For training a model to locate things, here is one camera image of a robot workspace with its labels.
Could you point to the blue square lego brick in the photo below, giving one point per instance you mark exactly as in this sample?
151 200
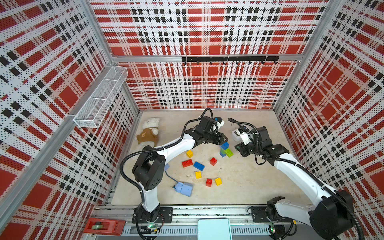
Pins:
225 146

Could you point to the yellow tall lego brick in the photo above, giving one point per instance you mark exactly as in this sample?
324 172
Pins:
189 154

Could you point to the yellow small lego brick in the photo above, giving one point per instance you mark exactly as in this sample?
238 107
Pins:
218 181

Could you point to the white teddy bear brown shirt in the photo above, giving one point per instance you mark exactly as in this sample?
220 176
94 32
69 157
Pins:
150 132

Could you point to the light blue charger with cable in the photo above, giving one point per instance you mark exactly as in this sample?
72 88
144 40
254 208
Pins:
185 189

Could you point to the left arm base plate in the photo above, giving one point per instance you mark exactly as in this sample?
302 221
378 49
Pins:
159 215

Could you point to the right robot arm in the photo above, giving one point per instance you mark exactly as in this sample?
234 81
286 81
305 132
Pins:
330 213

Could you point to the red long lego brick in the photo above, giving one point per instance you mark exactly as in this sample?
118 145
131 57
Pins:
187 163

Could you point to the red square lego brick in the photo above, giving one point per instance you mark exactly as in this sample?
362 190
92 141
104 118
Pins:
209 182

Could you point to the yellow square lego brick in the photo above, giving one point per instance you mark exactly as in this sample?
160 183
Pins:
198 174

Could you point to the red tool box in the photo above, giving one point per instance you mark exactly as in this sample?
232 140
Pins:
104 227

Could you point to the white digital clock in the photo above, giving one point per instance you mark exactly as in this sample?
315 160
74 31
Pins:
236 136

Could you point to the light blue tray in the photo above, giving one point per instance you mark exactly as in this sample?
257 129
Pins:
214 229

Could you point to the red small lego brick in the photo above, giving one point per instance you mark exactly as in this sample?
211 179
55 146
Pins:
213 161

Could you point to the blue long lego brick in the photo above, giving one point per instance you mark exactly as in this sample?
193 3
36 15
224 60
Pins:
199 166

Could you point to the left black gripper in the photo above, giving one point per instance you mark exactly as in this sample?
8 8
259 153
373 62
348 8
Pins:
219 137

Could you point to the black hook rail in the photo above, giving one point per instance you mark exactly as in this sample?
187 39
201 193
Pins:
261 59

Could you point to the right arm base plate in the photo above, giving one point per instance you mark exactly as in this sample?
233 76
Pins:
259 215

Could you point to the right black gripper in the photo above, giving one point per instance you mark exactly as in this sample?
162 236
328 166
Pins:
241 149

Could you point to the lime green long lego brick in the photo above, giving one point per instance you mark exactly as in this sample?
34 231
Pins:
228 153

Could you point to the white wire mesh basket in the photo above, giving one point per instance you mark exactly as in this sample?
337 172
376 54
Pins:
102 96

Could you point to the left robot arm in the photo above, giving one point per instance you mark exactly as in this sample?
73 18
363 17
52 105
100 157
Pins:
150 165

